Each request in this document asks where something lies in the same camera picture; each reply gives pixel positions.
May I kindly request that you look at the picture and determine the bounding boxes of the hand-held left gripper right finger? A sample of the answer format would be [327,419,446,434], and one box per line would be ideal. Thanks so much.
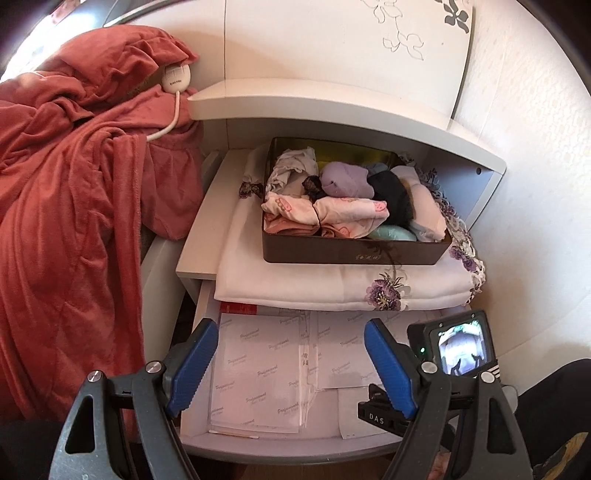
[364,318,536,480]

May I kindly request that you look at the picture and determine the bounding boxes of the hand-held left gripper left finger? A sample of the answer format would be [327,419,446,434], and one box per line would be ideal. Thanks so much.
[55,318,220,480]

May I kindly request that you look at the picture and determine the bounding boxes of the grey-front nightstand drawer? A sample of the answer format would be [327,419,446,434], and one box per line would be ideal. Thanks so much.
[180,286,513,462]

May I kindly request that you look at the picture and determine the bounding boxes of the brown tin box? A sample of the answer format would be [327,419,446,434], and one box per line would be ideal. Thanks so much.
[261,136,453,265]

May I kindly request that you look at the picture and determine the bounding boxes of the light blue soft roll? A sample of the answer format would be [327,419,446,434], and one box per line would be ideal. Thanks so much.
[367,224,419,242]

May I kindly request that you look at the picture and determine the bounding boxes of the cream garment bundle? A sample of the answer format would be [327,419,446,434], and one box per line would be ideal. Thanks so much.
[409,182,448,243]

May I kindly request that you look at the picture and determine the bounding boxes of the pink strawberry-print garment bundle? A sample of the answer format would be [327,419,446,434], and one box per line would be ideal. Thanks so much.
[262,191,389,240]

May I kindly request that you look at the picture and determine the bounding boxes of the black knit cloth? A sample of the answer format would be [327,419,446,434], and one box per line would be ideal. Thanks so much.
[367,171,414,227]

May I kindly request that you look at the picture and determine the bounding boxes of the lilac soft cloth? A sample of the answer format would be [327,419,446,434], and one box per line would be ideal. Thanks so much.
[321,161,375,199]

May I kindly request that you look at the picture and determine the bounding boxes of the navy lace garment bundle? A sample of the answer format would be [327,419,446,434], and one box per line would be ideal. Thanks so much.
[302,174,326,201]

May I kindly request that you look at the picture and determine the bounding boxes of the light grey garment bundle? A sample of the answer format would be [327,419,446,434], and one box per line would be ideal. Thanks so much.
[267,147,319,197]

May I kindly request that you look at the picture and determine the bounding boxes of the printed white paper sheets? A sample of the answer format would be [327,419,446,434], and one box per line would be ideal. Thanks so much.
[208,310,416,439]

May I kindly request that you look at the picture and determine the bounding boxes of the white floral folded cloth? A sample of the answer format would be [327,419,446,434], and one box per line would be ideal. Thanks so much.
[215,150,488,312]

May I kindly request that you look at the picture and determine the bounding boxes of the red fleece blanket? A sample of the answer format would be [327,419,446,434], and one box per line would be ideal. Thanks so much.
[0,69,206,425]

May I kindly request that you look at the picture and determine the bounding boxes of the white bedside nightstand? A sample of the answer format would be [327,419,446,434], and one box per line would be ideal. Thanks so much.
[175,78,508,462]

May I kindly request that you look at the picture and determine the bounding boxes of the white heating controller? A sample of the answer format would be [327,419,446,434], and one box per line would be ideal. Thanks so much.
[161,62,192,93]

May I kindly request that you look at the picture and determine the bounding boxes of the bed headboard with dark panels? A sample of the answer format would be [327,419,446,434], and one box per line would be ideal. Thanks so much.
[46,0,153,28]

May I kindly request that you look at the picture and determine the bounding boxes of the white bed frame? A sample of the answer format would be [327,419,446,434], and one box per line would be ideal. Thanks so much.
[139,222,204,301]

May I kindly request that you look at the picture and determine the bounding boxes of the white controller cable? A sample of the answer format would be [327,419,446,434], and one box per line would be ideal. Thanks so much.
[147,90,183,141]

